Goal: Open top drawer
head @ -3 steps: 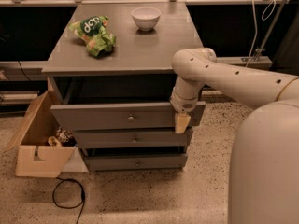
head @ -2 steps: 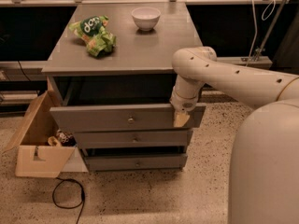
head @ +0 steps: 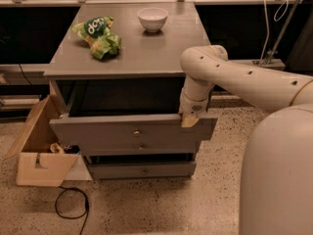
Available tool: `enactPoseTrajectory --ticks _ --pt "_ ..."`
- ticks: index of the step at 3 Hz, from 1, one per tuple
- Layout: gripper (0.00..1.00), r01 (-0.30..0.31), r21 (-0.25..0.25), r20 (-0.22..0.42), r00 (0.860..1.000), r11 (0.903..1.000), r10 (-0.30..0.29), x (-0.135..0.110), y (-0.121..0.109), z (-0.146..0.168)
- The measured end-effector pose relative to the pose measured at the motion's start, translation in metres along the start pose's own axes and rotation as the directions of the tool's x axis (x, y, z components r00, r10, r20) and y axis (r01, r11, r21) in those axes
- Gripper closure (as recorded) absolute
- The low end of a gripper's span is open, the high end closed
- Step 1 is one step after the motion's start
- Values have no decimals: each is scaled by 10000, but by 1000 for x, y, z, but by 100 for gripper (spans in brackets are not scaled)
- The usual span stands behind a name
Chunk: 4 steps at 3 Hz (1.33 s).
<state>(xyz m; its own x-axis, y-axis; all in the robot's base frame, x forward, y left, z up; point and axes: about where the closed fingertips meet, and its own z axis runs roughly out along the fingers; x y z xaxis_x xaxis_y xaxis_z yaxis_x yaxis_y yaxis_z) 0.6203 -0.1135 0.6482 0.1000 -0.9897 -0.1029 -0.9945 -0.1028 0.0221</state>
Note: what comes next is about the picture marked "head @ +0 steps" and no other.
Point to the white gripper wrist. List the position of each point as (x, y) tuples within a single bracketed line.
[(193, 109)]

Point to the grey top drawer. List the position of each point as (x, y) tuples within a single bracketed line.
[(96, 135)]

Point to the grey drawer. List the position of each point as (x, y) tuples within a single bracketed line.
[(140, 150), (122, 171), (96, 135)]

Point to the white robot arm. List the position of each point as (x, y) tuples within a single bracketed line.
[(276, 192)]

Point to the grey bottom drawer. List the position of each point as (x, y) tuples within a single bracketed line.
[(122, 171)]

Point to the grey drawer cabinet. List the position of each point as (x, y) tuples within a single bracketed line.
[(143, 79)]

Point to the grey middle drawer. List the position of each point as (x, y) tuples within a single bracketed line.
[(140, 150)]

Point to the open cardboard box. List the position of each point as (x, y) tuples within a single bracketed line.
[(37, 164)]

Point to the white ceramic bowl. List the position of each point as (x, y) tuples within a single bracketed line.
[(152, 19)]

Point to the green chip bag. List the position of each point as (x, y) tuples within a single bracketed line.
[(99, 36)]

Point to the items inside cardboard box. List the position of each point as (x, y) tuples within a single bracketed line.
[(57, 148)]

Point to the grey window ledge rail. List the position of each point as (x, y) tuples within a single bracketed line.
[(33, 74)]

